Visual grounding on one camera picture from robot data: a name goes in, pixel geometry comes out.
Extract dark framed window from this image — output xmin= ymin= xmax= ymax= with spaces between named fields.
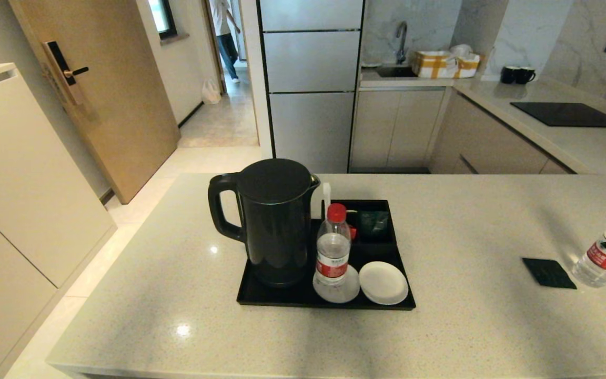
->
xmin=148 ymin=0 xmax=177 ymax=40

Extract silver refrigerator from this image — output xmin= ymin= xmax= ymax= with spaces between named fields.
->
xmin=258 ymin=0 xmax=366 ymax=173

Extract light wooden door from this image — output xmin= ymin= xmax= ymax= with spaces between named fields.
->
xmin=8 ymin=0 xmax=181 ymax=204

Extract red cap water bottle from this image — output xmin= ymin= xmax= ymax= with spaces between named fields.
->
xmin=571 ymin=208 xmax=606 ymax=288
xmin=314 ymin=203 xmax=352 ymax=287

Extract large yellow taped cardboard box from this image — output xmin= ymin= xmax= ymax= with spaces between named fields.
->
xmin=412 ymin=50 xmax=458 ymax=78

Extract round white coaster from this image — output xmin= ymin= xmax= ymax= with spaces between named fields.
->
xmin=358 ymin=261 xmax=409 ymax=306
xmin=312 ymin=265 xmax=360 ymax=304

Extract person in white shirt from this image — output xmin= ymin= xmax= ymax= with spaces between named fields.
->
xmin=209 ymin=0 xmax=241 ymax=84

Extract black serving tray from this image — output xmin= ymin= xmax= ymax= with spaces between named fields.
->
xmin=236 ymin=199 xmax=417 ymax=311

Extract black induction cooktop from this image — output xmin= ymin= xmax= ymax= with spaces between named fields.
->
xmin=510 ymin=101 xmax=606 ymax=128

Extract black gold door lock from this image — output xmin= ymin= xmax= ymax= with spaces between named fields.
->
xmin=41 ymin=40 xmax=89 ymax=106

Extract beige kitchen base cabinets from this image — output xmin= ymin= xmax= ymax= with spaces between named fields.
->
xmin=349 ymin=87 xmax=580 ymax=175

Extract chrome kitchen faucet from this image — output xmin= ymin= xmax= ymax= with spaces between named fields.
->
xmin=396 ymin=20 xmax=410 ymax=64

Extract white tall cabinet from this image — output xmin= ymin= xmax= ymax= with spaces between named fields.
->
xmin=0 ymin=62 xmax=117 ymax=379

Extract white plastic bag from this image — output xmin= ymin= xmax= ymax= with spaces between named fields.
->
xmin=201 ymin=78 xmax=222 ymax=104

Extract black electric kettle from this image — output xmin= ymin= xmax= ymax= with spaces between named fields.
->
xmin=208 ymin=158 xmax=321 ymax=288

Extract dark kitchen sink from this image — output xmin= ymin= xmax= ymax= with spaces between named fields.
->
xmin=377 ymin=63 xmax=418 ymax=78

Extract small yellow taped cardboard box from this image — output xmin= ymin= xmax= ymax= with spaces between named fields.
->
xmin=454 ymin=52 xmax=484 ymax=78

